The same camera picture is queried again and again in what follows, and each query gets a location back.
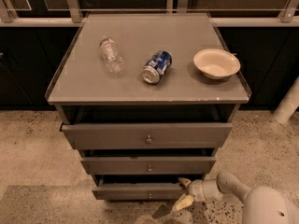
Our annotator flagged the white cylindrical post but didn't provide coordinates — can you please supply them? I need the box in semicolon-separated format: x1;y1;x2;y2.
273;77;299;123

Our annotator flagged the grey bottom drawer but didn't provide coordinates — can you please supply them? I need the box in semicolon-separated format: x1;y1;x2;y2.
93;175;202;201

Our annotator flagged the metal window railing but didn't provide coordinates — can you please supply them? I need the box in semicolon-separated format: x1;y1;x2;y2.
1;0;299;27

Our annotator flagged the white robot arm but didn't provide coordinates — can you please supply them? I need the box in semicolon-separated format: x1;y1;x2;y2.
172;172;299;224

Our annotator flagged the grey drawer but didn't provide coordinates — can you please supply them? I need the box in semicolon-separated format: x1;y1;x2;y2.
62;122;232;150
93;175;202;201
81;157;216;175

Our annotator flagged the grey drawer cabinet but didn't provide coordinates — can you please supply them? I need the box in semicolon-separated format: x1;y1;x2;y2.
45;12;252;201

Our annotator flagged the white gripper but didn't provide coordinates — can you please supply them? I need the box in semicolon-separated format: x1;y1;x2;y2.
172;177;223;212

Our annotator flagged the grey middle drawer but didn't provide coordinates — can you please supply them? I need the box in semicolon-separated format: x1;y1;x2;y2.
81;157;216;175

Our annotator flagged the grey top drawer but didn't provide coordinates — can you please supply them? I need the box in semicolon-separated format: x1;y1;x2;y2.
62;122;232;150

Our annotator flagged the white bowl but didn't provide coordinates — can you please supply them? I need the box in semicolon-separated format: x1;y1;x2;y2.
193;49;241;80

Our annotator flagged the blue soda can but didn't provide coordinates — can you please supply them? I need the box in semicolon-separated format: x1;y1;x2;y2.
142;50;172;84

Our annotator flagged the clear plastic water bottle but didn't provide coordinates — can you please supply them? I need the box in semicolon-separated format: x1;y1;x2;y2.
99;36;124;76

